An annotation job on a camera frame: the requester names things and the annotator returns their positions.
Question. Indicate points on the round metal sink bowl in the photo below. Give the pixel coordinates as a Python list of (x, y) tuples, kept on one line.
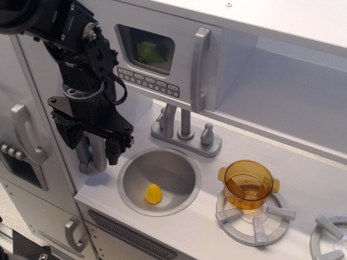
[(174, 172)]

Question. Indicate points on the grey upper fridge handle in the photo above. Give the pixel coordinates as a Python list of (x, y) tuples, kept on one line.
[(20, 116)]

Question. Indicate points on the grey toy microwave door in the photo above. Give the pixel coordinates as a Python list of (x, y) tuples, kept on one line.
[(188, 75)]

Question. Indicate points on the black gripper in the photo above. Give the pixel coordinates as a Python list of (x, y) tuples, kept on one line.
[(97, 116)]

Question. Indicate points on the grey stove burner grate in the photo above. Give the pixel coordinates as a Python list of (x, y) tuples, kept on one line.
[(258, 227)]

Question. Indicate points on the grey lower fridge handle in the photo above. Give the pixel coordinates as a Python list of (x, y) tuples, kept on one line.
[(75, 233)]

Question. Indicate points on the grey toy wall phone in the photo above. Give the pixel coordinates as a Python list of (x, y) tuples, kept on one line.
[(91, 154)]

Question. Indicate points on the yellow toy corn piece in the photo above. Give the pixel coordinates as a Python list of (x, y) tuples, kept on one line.
[(153, 194)]

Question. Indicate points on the amber transparent toy pot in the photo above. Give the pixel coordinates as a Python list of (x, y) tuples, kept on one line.
[(247, 184)]

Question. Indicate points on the grey toy faucet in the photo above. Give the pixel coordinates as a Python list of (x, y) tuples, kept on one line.
[(182, 133)]

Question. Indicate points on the grey oven vent panel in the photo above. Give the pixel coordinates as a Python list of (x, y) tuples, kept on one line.
[(137, 240)]

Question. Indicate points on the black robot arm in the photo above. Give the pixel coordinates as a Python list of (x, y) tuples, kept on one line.
[(73, 38)]

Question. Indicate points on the grey fridge handle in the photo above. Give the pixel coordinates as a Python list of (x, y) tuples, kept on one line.
[(75, 233), (20, 116)]

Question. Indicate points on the green toy pear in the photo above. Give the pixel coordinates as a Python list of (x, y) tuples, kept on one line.
[(149, 52)]

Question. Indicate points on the grey ice dispenser panel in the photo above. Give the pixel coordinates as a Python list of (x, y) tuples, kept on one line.
[(18, 163)]

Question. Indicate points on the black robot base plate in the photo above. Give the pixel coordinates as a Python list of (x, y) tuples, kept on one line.
[(16, 246)]

